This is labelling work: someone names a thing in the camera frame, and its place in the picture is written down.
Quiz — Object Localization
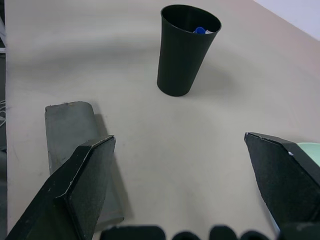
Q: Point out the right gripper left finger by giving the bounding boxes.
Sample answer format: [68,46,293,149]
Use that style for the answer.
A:
[4,134,117,240]

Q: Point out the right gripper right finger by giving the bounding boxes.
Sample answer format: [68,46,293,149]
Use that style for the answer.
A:
[244,131,320,223]

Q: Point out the grey glasses case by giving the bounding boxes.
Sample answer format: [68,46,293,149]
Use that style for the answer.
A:
[44,101,125,226]

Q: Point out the white marker with blue cap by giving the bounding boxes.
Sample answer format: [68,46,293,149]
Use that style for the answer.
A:
[193,26,213,35]

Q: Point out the black plastic cup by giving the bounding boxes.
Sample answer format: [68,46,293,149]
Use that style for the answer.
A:
[156,4,223,98]

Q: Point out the light green plate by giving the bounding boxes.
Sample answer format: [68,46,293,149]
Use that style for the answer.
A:
[296,141,320,166]

